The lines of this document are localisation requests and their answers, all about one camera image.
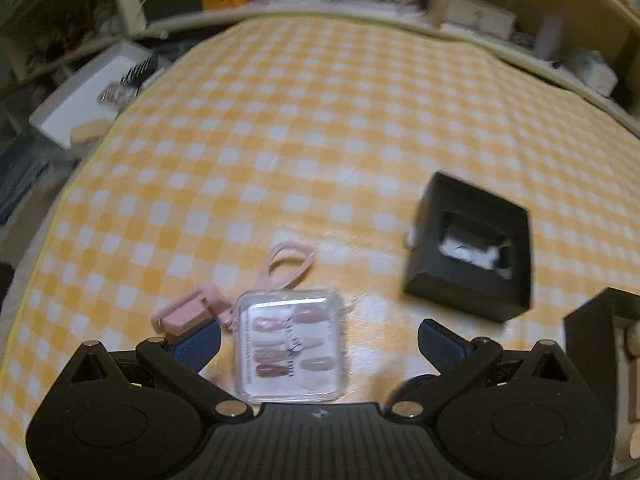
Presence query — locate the white drawer box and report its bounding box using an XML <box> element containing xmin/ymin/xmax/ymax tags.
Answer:
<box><xmin>442</xmin><ymin>0</ymin><xmax>521</xmax><ymax>39</ymax></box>

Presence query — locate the clear nail tip case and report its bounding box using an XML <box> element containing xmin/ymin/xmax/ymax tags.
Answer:
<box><xmin>233</xmin><ymin>289</ymin><xmax>351</xmax><ymax>404</ymax></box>

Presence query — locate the large black tray box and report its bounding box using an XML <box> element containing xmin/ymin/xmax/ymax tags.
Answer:
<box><xmin>564</xmin><ymin>287</ymin><xmax>640</xmax><ymax>480</ymax></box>

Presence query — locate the white tissue box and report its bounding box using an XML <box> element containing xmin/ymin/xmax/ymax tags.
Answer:
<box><xmin>569</xmin><ymin>49</ymin><xmax>621</xmax><ymax>97</ymax></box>

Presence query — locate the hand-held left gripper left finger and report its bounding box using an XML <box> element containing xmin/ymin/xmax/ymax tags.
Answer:
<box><xmin>62</xmin><ymin>317</ymin><xmax>254</xmax><ymax>421</ymax></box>

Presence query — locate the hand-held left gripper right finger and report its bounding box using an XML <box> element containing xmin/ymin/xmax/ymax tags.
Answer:
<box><xmin>387</xmin><ymin>317</ymin><xmax>591</xmax><ymax>421</ymax></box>

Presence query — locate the long wooden shelf unit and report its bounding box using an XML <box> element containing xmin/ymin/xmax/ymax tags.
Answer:
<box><xmin>0</xmin><ymin>0</ymin><xmax>640</xmax><ymax>137</ymax></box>

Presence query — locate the purple box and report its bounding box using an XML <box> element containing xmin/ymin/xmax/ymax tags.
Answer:
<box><xmin>532</xmin><ymin>14</ymin><xmax>566</xmax><ymax>61</ymax></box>

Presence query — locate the black hair claw clip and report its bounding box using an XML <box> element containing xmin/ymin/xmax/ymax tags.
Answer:
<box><xmin>122</xmin><ymin>54</ymin><xmax>161</xmax><ymax>87</ymax></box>

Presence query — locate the small black box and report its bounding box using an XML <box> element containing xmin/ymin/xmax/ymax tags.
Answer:
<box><xmin>403</xmin><ymin>170</ymin><xmax>531</xmax><ymax>324</ymax></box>

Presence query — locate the pink clip with loop strap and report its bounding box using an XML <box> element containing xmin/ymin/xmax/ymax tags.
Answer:
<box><xmin>150</xmin><ymin>241</ymin><xmax>316</xmax><ymax>334</ymax></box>

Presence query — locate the light wooden rounded box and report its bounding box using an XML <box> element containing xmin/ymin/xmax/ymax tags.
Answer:
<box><xmin>614</xmin><ymin>322</ymin><xmax>640</xmax><ymax>462</ymax></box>

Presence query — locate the yellow checked blanket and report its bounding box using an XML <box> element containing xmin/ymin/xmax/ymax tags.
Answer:
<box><xmin>0</xmin><ymin>17</ymin><xmax>640</xmax><ymax>480</ymax></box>

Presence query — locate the light wooden piece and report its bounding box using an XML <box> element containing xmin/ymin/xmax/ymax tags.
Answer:
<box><xmin>68</xmin><ymin>118</ymin><xmax>111</xmax><ymax>146</ymax></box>

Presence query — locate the white earbuds case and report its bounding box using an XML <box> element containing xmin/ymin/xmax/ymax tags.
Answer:
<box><xmin>440</xmin><ymin>229</ymin><xmax>502</xmax><ymax>267</ymax></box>

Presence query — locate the white cardboard box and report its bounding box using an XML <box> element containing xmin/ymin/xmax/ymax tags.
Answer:
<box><xmin>28</xmin><ymin>40</ymin><xmax>171</xmax><ymax>151</ymax></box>

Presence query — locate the small clear case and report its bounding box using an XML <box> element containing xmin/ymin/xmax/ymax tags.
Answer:
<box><xmin>97</xmin><ymin>82</ymin><xmax>136</xmax><ymax>109</ymax></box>

